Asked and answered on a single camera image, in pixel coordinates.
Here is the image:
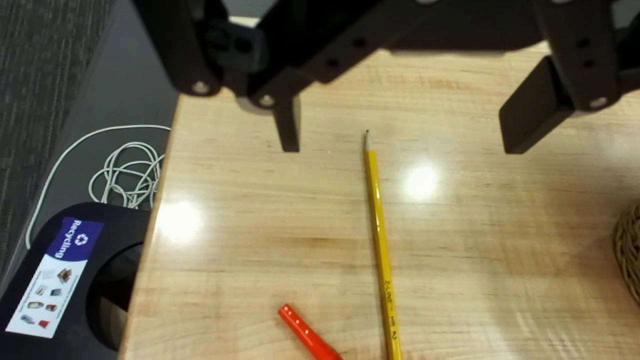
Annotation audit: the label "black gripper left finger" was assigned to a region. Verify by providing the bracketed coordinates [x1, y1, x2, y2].
[133, 0, 417, 153]

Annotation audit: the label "white cord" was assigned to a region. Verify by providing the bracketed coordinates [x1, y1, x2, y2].
[25, 122, 174, 250]

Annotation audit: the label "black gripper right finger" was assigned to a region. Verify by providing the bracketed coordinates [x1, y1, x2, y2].
[499, 0, 640, 155]

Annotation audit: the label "yellow pencil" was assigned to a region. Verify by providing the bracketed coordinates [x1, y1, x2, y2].
[361, 127, 407, 360]

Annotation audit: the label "wooden table black legs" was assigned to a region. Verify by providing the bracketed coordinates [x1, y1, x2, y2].
[118, 40, 640, 360]

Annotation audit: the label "wicker basket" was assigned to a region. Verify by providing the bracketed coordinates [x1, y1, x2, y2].
[613, 199, 640, 313]

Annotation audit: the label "orange-red pen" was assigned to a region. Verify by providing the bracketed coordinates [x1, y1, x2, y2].
[277, 301, 344, 360]

